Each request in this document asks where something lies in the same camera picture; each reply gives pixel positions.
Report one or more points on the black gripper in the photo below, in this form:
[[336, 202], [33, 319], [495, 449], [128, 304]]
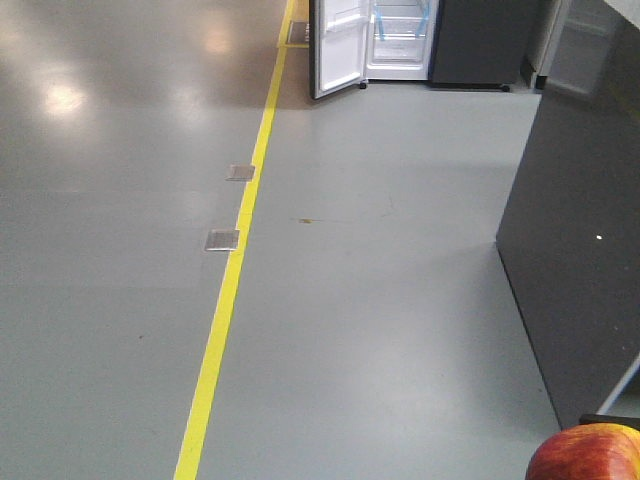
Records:
[[631, 422]]

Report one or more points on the red yellow apple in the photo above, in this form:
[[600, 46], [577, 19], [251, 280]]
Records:
[[593, 451]]

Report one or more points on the fridge door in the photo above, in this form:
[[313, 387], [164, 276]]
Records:
[[338, 36]]

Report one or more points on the grey fridge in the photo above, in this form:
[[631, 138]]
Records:
[[468, 43]]

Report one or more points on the dark grey island cabinet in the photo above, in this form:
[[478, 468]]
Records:
[[569, 235]]

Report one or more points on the metal floor plate near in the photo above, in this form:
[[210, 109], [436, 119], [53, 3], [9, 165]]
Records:
[[222, 240]]

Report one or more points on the metal floor plate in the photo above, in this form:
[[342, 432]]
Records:
[[240, 173], [222, 240]]

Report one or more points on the metal floor plate far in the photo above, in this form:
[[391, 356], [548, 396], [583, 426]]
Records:
[[240, 173]]

